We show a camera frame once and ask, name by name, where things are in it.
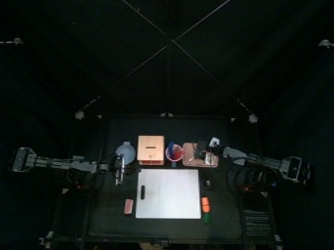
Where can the metal frame clamp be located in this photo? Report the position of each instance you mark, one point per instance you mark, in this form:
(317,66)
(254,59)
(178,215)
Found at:
(323,42)
(164,114)
(16,41)
(79,114)
(252,118)

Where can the pink rectangular block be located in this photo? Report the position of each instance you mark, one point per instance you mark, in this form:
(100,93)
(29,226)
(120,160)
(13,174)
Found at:
(128,206)

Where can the blue plastic utensil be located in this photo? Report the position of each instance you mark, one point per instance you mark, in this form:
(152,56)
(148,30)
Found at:
(170,146)

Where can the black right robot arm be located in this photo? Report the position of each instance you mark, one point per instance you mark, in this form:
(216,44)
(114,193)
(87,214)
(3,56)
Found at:
(268,162)

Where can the pink plastic tray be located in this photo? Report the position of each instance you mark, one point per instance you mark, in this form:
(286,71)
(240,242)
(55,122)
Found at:
(188,160)

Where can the small blue patch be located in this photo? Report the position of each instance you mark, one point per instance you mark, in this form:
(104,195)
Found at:
(174,164)

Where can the black printed sheet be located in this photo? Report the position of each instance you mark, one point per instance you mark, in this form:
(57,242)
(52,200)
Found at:
(256,223)

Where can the white cutting board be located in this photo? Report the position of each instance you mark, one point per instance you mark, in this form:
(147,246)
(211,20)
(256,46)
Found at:
(170,195)

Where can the orange toy cylinder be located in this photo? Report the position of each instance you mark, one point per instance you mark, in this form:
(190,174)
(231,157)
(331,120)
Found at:
(204,204)

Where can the small black cup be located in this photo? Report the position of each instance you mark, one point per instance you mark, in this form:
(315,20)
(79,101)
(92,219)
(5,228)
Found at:
(207,183)

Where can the pale blue plate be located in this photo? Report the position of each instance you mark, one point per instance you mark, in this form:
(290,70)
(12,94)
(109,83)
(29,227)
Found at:
(127,149)

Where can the wooden box with red sides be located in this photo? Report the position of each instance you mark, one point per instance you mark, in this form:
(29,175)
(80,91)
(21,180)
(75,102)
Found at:
(151,149)

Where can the green toy piece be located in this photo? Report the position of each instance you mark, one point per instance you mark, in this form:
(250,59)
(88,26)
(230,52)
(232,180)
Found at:
(207,218)

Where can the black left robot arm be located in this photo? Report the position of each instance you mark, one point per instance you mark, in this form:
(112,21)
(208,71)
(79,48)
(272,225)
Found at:
(56,162)

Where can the red translucent plastic cup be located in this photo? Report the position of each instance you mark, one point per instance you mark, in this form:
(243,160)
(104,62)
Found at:
(175,158)

